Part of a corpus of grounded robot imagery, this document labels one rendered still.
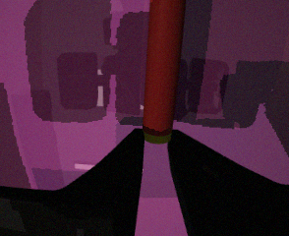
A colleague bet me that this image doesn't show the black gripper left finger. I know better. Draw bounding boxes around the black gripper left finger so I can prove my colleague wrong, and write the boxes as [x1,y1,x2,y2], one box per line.
[0,129,145,236]

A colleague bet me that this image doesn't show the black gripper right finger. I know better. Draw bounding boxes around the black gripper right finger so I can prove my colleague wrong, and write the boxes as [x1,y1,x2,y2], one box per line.
[168,130,289,236]

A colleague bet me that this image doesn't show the red cylinder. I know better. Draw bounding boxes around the red cylinder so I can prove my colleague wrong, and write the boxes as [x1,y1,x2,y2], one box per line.
[142,0,187,145]

